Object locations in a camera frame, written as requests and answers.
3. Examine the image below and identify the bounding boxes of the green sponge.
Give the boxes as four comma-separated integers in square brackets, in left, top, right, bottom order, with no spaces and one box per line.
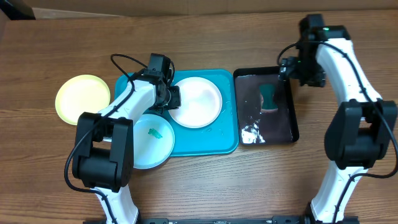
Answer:
[259,84,277,113]

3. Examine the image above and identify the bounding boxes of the yellow-green rimmed plate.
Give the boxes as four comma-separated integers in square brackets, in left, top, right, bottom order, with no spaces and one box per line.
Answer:
[55,75,111,125]

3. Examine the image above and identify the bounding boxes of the light blue plate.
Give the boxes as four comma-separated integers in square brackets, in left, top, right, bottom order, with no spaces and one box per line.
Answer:
[133,114,175,169]

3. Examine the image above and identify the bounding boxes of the black water tray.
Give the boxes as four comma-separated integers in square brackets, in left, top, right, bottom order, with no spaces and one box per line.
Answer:
[233,67,299,145]

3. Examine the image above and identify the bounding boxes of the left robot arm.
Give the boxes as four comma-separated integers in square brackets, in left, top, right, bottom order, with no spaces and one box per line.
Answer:
[64,68,180,223]

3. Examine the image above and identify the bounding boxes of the dark object top left corner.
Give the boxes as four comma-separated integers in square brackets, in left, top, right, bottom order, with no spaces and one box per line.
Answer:
[1,0,36,21]

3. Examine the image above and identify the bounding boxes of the white plate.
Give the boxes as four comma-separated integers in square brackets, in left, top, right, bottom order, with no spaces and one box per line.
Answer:
[169,77,223,129]

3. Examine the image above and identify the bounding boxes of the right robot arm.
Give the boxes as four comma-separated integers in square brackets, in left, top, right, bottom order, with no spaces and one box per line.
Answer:
[277,25,397,223]

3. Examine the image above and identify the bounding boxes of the green stain on blue plate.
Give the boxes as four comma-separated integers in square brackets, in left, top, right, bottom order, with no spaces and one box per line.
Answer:
[148,128,162,139]

